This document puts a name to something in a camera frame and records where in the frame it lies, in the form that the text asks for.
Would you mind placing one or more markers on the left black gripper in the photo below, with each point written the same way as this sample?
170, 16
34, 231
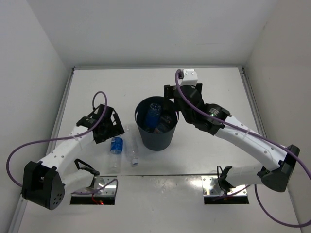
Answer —
115, 129

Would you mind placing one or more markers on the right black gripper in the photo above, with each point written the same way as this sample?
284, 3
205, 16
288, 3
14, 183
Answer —
168, 95

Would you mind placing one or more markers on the white red label bottle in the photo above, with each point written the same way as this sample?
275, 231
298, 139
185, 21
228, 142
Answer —
165, 124

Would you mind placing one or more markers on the blue bottle blue cap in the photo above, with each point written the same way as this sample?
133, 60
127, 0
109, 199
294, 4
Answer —
153, 115

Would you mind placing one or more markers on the clear bottle white cap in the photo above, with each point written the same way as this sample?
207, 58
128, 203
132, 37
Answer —
131, 147

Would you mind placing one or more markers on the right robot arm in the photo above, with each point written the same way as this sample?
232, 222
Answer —
276, 164

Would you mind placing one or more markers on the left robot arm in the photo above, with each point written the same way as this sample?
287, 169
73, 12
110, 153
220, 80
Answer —
61, 172

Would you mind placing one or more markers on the dark grey plastic bin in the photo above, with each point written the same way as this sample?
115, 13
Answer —
152, 141

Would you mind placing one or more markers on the blue label bottle left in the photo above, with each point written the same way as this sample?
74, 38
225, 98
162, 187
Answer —
115, 157

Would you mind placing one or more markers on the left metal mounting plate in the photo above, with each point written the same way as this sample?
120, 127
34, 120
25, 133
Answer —
104, 186

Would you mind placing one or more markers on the metal mounting plate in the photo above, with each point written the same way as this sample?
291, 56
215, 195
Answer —
211, 188
104, 186

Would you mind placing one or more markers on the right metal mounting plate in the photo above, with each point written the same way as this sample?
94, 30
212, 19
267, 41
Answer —
211, 188

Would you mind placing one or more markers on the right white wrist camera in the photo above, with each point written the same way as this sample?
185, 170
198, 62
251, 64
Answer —
189, 77

